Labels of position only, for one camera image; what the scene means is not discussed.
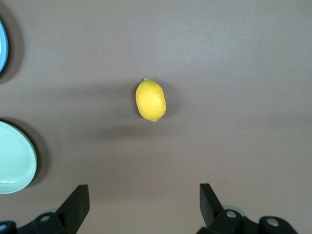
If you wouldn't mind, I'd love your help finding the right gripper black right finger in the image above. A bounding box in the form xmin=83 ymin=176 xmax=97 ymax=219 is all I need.
xmin=196 ymin=183 xmax=299 ymax=234

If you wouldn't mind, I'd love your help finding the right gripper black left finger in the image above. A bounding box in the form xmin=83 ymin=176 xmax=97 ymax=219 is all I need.
xmin=0 ymin=184 xmax=90 ymax=234

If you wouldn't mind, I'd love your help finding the yellow lemon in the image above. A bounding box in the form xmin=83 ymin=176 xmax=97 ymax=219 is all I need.
xmin=135 ymin=77 xmax=167 ymax=122

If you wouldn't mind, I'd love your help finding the green plate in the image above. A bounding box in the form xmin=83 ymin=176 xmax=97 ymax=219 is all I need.
xmin=0 ymin=120 xmax=39 ymax=195

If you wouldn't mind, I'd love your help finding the blue plate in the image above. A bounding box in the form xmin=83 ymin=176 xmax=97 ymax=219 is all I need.
xmin=0 ymin=18 xmax=10 ymax=75

